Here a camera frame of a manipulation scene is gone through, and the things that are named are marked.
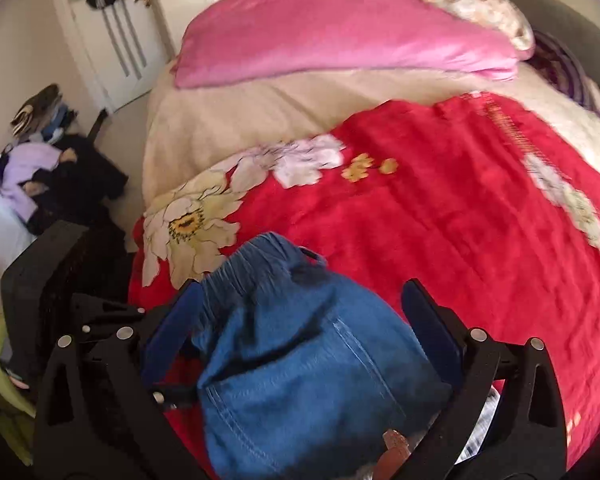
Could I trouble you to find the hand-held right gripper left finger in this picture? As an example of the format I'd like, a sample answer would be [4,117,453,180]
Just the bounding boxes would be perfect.
[32,281,204,480]

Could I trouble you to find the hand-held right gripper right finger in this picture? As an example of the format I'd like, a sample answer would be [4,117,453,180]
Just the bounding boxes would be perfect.
[401,278,568,480]

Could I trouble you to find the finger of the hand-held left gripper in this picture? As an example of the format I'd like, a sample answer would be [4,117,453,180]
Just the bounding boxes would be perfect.
[69,291,148,343]
[150,384,202,411]

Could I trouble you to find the blue denim pants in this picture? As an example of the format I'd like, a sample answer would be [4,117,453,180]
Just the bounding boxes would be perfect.
[190,232,454,480]

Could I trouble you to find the black ribbed box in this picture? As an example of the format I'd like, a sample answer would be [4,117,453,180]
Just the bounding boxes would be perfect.
[0,220,131,378]

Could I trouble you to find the white checked cloth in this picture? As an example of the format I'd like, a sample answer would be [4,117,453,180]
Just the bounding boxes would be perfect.
[454,394,497,464]

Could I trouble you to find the red floral blanket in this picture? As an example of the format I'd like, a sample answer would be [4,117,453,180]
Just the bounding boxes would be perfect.
[127,91,600,480]

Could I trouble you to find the white cabinet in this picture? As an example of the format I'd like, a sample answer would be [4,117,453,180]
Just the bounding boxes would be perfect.
[0,165,37,307]

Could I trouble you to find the black garment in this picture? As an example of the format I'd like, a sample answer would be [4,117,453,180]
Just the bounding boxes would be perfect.
[29,133,130,234]

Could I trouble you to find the lilac garment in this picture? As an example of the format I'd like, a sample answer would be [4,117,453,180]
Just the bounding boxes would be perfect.
[0,142,62,224]

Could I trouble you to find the brown patterned bag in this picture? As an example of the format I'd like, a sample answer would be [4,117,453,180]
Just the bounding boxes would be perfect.
[11,84,64,137]

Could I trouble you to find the cream bed sheet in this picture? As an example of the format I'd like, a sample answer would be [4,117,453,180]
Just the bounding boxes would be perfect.
[142,57,600,211]

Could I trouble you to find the white panelled door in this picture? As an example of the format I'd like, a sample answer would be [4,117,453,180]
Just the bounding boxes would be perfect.
[49,0,175,114]

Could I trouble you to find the purple striped garment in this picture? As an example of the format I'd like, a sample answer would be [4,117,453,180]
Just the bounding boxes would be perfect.
[531,30,600,112]

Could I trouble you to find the pink quilt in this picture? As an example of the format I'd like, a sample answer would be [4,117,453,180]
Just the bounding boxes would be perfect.
[174,0,522,90]

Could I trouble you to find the floral pillow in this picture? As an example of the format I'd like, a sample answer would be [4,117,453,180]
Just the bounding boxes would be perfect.
[418,0,537,52]

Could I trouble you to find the grey padded headboard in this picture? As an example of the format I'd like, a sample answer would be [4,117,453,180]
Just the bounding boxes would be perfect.
[452,0,600,128]

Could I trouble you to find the brown strap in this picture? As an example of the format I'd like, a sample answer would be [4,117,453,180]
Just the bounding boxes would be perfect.
[383,428,412,480]

